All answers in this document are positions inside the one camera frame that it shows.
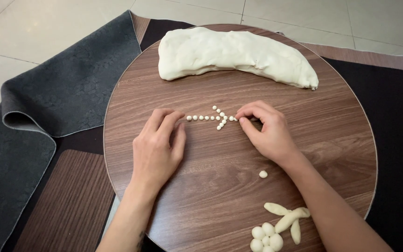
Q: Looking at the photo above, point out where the cluster of round dough lumps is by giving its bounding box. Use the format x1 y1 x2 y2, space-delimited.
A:
250 222 284 252

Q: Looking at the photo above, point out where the person's left hand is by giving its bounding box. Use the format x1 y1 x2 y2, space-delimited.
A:
132 108 187 192

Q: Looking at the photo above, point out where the person's right hand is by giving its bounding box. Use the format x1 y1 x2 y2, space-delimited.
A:
235 100 301 166

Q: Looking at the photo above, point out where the white dough leaf piece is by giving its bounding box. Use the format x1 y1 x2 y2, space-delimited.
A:
274 207 311 234
290 219 301 245
264 202 290 216

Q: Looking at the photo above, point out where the arrow of small dough beads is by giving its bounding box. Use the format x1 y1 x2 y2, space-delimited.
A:
186 105 235 131

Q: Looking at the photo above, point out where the black and brown carpet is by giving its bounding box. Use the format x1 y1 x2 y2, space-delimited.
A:
1 12 403 252

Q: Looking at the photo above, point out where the round wooden table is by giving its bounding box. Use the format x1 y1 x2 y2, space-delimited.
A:
103 23 379 252

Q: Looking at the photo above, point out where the large white dough lump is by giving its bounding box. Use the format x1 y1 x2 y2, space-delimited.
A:
158 27 320 91

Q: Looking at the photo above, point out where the dark grey mat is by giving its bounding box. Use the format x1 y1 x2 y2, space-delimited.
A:
0 10 142 252

